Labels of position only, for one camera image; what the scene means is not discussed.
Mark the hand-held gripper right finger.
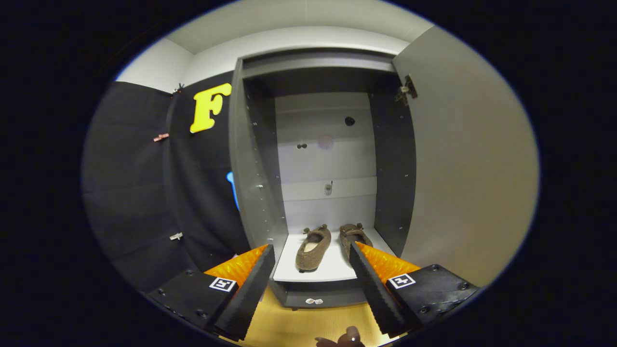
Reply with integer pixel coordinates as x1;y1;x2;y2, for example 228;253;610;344
348;242;483;338

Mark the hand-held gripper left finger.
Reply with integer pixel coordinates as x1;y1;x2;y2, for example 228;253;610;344
145;244;276;342

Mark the brown fuzzy shoe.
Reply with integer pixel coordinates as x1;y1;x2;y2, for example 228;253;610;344
339;223;374;261
295;224;332;273

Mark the grey shoe cabinet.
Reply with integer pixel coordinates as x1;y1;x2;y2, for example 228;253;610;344
228;46;417;310

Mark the metal door hinge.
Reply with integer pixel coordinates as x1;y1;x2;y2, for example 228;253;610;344
395;75;418;105

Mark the black backdrop cloth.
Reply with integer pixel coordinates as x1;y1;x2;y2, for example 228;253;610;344
82;71;251;294

